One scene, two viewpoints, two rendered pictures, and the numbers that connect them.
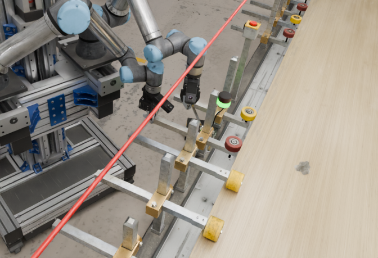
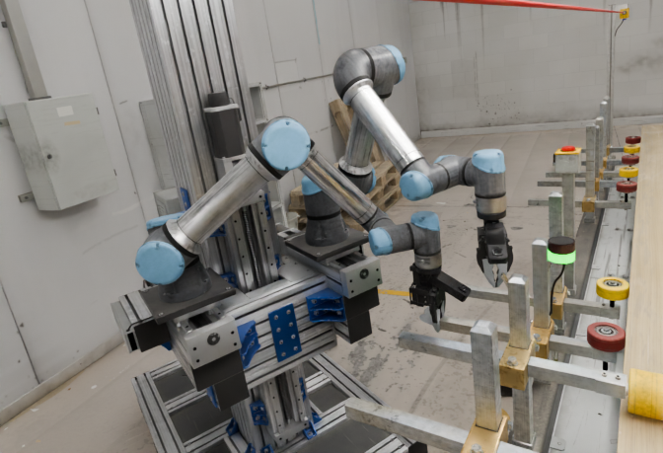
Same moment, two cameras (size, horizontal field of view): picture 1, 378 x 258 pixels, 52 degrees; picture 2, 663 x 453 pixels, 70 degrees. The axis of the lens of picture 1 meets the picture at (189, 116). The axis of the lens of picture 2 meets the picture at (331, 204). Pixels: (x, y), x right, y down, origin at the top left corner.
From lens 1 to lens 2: 0.58 m
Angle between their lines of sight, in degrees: 30
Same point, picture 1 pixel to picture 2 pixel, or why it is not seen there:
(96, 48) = (332, 228)
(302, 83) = not seen: outside the picture
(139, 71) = (400, 230)
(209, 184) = (579, 439)
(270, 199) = not seen: outside the picture
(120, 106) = (388, 356)
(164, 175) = (484, 373)
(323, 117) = not seen: outside the picture
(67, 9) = (274, 129)
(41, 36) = (243, 182)
